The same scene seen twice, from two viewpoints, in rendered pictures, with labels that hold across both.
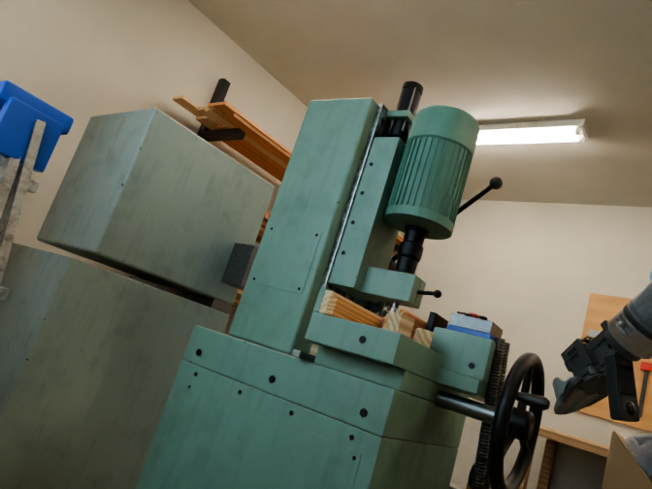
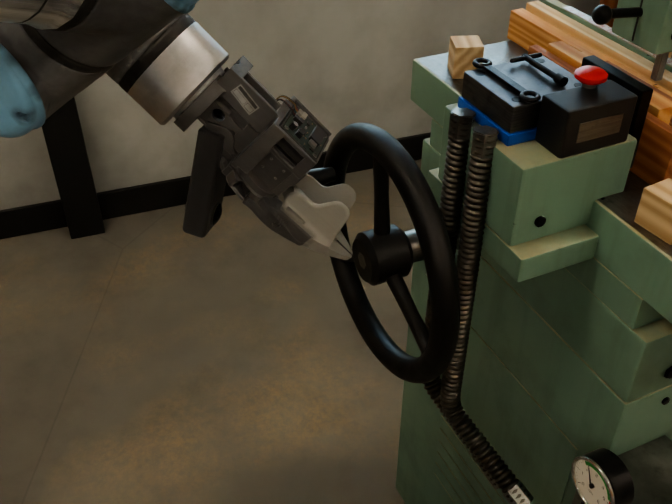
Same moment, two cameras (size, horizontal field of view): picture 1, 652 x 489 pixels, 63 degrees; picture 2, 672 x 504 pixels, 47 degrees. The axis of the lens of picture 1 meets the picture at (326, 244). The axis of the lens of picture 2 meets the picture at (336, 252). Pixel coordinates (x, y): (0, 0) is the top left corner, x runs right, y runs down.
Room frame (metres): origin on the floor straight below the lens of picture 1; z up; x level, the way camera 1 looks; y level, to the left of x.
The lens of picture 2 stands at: (1.36, -1.09, 1.33)
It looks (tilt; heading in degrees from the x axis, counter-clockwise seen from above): 38 degrees down; 119
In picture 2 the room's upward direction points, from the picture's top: straight up
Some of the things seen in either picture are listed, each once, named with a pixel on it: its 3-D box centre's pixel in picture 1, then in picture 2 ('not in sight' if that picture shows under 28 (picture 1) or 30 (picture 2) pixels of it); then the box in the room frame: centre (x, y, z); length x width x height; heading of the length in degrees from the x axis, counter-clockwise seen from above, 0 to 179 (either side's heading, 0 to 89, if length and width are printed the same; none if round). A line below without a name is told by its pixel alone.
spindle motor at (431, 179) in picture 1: (432, 174); not in sight; (1.29, -0.21, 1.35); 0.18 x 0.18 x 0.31
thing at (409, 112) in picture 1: (404, 113); not in sight; (1.38, -0.10, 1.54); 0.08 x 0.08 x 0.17; 53
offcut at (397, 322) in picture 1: (399, 325); (465, 57); (1.06, -0.19, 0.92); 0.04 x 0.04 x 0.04; 32
